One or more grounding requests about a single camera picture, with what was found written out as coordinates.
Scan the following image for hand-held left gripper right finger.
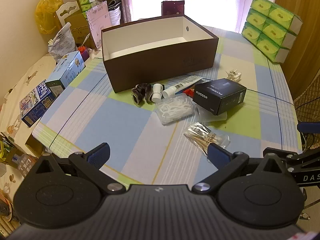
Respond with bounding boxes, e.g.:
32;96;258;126
192;144;287;194

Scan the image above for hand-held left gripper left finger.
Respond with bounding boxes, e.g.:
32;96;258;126
35;142;127;194

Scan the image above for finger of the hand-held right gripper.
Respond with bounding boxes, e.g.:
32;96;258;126
263;147;320;165
297;121;320;132

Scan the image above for cotton swab packet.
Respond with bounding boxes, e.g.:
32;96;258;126
184;122;230;155

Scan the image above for black product box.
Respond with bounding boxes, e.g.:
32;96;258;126
192;78;247;116

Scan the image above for clear box of floss picks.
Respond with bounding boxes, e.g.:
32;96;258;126
155;94;195;126

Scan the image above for red foil snack packet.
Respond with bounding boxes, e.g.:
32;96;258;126
184;86;197;98

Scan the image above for white squeeze tube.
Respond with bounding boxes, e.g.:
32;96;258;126
162;76;202;98

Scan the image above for white plastic clip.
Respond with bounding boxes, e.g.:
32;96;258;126
226;70;243;82

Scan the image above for small white plastic bottle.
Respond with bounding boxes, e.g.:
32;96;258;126
151;84;164;103

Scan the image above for brown cardboard storage box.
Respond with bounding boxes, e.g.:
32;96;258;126
101;14;219;93

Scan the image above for desktop with checked tablecloth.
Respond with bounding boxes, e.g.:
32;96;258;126
31;25;303;188

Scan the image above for woven chair back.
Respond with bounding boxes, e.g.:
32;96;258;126
292;80;320;153

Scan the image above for dark hair scrunchie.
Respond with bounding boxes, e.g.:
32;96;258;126
132;83;153;105

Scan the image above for blue printed box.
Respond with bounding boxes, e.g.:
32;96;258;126
19;80;57;127

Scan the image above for light blue cartoon carton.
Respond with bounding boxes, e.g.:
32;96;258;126
45;51;86;98

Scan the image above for purple cup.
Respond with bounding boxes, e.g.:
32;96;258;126
77;46;90;62

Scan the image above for cream printed cloth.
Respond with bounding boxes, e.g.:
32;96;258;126
0;54;60;220

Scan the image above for stack of green tissue packs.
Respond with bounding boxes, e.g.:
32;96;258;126
241;0;303;63

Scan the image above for silver printed bag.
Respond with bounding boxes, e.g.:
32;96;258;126
48;22;77;62

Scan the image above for tan cardboard box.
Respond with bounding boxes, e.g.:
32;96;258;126
55;1;100;50

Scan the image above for wooden door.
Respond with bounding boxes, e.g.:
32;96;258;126
275;0;320;90

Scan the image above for pink mailer bag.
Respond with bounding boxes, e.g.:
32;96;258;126
86;1;112;49

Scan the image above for white folded bags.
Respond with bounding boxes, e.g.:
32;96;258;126
107;0;122;27

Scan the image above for small green tissue packs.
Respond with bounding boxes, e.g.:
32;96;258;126
79;0;97;18

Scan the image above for yellow plastic bag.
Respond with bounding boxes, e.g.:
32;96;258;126
35;0;64;34

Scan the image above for maroon box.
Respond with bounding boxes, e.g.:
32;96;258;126
161;1;185;17

